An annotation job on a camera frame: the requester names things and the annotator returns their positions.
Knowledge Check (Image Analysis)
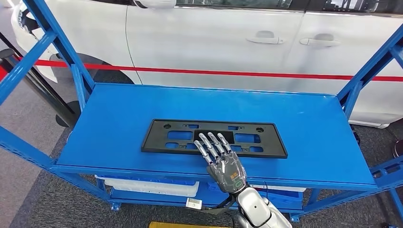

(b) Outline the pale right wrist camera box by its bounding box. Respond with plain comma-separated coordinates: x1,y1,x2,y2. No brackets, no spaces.
185,197,203,210

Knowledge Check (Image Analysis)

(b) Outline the round black stanchion base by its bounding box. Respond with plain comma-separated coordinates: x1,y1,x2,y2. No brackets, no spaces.
392,138,403,159

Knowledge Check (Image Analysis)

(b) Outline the black plastic plate frame part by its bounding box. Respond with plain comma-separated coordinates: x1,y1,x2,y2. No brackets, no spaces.
141,119,288,159

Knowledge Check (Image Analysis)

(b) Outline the red barrier belt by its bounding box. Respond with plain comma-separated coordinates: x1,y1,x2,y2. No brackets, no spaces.
0,57,403,83

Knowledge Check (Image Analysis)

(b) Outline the black cable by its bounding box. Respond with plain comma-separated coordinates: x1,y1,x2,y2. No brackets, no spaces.
225,211,237,228

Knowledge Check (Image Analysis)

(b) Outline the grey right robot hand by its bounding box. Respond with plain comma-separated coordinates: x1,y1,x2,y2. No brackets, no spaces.
193,132,248,194

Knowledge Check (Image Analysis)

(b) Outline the white car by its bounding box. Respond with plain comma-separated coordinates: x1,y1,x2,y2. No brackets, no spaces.
11,0,403,129

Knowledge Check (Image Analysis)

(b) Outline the large blue metal shelf rack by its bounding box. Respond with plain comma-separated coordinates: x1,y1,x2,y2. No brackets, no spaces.
0,0,403,222

